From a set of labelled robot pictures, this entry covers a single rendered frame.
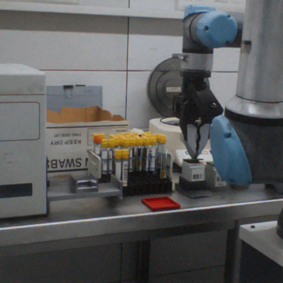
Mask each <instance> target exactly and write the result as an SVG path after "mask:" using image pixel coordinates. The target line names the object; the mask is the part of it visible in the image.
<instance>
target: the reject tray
mask: <svg viewBox="0 0 283 283"><path fill-rule="evenodd" d="M141 202H142V203H143V204H145V205H146V206H147V207H148V208H150V209H151V210H152V211H159V210H166V209H177V208H181V205H180V204H178V203H177V202H175V201H174V200H172V199H171V198H170V197H169V196H162V197H149V198H144V199H141Z"/></svg>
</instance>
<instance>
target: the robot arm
mask: <svg viewBox="0 0 283 283"><path fill-rule="evenodd" d="M183 23H184V28H183V40H182V57H181V61H182V66H181V68H182V69H183V70H182V71H181V73H180V76H182V77H183V80H182V93H179V94H178V95H173V99H172V116H175V117H176V118H177V119H179V126H180V128H181V131H182V133H180V135H179V138H180V140H181V141H182V142H183V143H184V145H185V147H186V150H187V152H188V154H189V156H190V157H191V159H197V158H198V156H199V155H200V153H201V152H202V150H203V149H204V147H205V146H206V145H207V142H208V140H209V139H210V146H211V153H212V159H213V163H214V166H215V168H216V170H217V173H218V175H219V176H220V177H221V178H222V179H223V180H224V181H225V182H227V183H230V184H245V185H251V184H276V183H283V0H246V4H245V13H228V12H223V11H217V10H216V8H215V7H214V6H210V5H201V4H193V5H187V6H186V7H185V12H184V18H183ZM219 48H240V58H239V68H238V78H237V88H236V94H235V96H233V97H232V98H231V99H230V100H228V101H227V102H226V105H225V110H224V109H223V107H222V106H221V104H220V103H219V102H218V100H217V99H216V97H215V95H214V94H213V92H212V90H211V89H210V87H209V86H208V84H207V83H205V82H204V78H211V74H212V72H210V71H211V70H213V54H214V53H213V52H214V49H219ZM174 101H176V111H174ZM223 112H224V115H222V114H223ZM196 120H200V121H199V122H198V126H197V127H195V126H194V125H192V124H191V123H194V122H195V121H196Z"/></svg>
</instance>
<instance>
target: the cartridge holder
mask: <svg viewBox="0 0 283 283"><path fill-rule="evenodd" d="M206 187H207V180H199V181H189V180H187V179H185V178H183V177H182V176H179V182H175V188H176V189H178V190H180V191H182V192H183V193H185V194H186V195H188V196H189V197H191V198H193V197H201V196H204V197H205V196H210V195H211V191H210V190H208V189H206Z"/></svg>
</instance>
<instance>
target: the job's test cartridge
mask: <svg viewBox="0 0 283 283"><path fill-rule="evenodd" d="M182 177H183V178H185V179H187V180H189V181H199V180H205V166H204V165H203V163H202V162H200V161H182Z"/></svg>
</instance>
